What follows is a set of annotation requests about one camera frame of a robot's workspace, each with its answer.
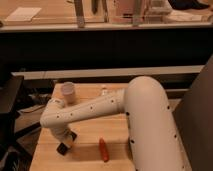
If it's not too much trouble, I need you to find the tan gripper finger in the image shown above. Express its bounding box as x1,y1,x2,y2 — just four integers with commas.
63,136,74,148

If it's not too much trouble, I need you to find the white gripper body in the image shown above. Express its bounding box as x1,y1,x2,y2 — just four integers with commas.
51,127,71,141

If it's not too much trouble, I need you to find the black eraser block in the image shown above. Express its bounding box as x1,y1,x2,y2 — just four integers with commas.
57,132,77,155

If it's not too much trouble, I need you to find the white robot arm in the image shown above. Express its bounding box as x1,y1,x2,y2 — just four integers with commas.
40,76,184,171

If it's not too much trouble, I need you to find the white ceramic cup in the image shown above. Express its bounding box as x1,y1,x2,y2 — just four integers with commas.
61,82,76,104

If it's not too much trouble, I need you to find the orange carrot toy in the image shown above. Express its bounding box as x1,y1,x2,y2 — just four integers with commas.
99,138,109,162

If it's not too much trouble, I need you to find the black equipment on left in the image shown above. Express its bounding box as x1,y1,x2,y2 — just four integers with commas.
0,76,24,160

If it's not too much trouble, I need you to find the dark chair back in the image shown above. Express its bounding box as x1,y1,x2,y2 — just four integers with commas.
174,55,213,171

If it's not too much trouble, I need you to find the white paper sheet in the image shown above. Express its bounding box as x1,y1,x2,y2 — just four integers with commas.
6,7,41,22

